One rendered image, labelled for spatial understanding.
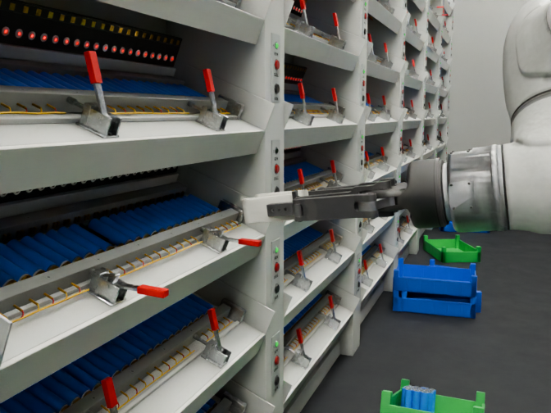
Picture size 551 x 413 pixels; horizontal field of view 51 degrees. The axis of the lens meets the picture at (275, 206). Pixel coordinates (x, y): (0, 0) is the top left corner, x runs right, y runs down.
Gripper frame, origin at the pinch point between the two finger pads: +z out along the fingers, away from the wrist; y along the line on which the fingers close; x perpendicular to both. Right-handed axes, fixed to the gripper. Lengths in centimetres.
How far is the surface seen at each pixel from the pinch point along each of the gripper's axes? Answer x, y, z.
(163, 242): 4.3, -3.8, 19.5
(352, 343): 57, -101, 23
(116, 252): 3.4, 6.1, 19.8
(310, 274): 26, -68, 22
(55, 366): 11.8, 21.5, 17.3
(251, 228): 7.4, -30.6, 18.3
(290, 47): -26, -47, 12
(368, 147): 0, -171, 27
